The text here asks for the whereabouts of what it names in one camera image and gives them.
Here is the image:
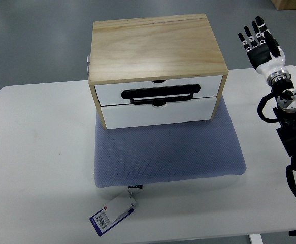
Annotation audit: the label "white table leg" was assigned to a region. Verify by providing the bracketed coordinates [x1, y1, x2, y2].
[249, 234, 264, 244]

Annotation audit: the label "white blue paper price tag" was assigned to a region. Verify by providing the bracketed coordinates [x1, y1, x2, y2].
[89, 190, 136, 237]

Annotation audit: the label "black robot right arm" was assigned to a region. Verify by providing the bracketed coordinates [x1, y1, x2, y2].
[257, 75, 296, 197]

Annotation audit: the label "white clips behind cabinet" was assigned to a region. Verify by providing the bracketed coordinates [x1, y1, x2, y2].
[86, 55, 90, 75]

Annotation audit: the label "white drawer black handle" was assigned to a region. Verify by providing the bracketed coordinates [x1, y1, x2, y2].
[95, 75, 222, 106]

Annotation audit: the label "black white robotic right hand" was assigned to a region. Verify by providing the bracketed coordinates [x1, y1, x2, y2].
[238, 16, 291, 86]

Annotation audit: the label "blue mesh cushion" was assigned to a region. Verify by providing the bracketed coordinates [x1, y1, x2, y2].
[93, 100, 247, 188]

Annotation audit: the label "wooden box in corner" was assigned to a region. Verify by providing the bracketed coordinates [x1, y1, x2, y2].
[271, 0, 296, 10]

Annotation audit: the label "light wood drawer cabinet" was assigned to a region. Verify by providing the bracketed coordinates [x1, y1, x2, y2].
[88, 14, 228, 129]

